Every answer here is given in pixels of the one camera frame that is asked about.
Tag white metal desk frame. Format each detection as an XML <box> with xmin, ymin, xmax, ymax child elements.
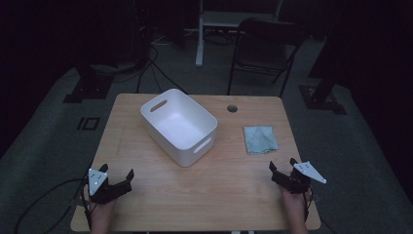
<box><xmin>194</xmin><ymin>0</ymin><xmax>283</xmax><ymax>68</ymax></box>

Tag person's left hand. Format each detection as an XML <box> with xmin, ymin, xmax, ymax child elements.
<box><xmin>89</xmin><ymin>198</ymin><xmax>117</xmax><ymax>226</ymax></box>

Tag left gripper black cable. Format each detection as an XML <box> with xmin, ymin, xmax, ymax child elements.
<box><xmin>14</xmin><ymin>176</ymin><xmax>95</xmax><ymax>234</ymax></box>

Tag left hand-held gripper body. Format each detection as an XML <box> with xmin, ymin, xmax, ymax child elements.
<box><xmin>86</xmin><ymin>168</ymin><xmax>133</xmax><ymax>205</ymax></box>

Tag black stand base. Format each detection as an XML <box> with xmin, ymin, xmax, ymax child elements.
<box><xmin>62</xmin><ymin>62</ymin><xmax>115</xmax><ymax>104</ymax></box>
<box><xmin>298</xmin><ymin>74</ymin><xmax>348</xmax><ymax>115</ymax></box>

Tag person's right hand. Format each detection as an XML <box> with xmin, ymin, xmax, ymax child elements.
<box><xmin>280</xmin><ymin>187</ymin><xmax>310</xmax><ymax>223</ymax></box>

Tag black floor cables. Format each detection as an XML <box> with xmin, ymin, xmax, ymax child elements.
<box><xmin>135</xmin><ymin>45</ymin><xmax>189</xmax><ymax>96</ymax></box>

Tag light blue cloth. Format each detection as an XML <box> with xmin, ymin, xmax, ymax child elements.
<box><xmin>243</xmin><ymin>126</ymin><xmax>280</xmax><ymax>155</ymax></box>

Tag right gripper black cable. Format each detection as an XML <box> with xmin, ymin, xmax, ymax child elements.
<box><xmin>302</xmin><ymin>184</ymin><xmax>316</xmax><ymax>223</ymax></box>

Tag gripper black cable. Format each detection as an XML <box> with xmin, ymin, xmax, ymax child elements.
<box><xmin>14</xmin><ymin>176</ymin><xmax>95</xmax><ymax>234</ymax></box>
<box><xmin>302</xmin><ymin>184</ymin><xmax>316</xmax><ymax>223</ymax></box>

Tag black folding chair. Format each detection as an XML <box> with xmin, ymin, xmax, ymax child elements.
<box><xmin>226</xmin><ymin>18</ymin><xmax>308</xmax><ymax>98</ymax></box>

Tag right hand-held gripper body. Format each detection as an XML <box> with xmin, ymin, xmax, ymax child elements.
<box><xmin>271</xmin><ymin>161</ymin><xmax>327</xmax><ymax>195</ymax></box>

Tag white plastic basket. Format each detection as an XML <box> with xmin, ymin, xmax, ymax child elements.
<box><xmin>139</xmin><ymin>88</ymin><xmax>219</xmax><ymax>168</ymax></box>

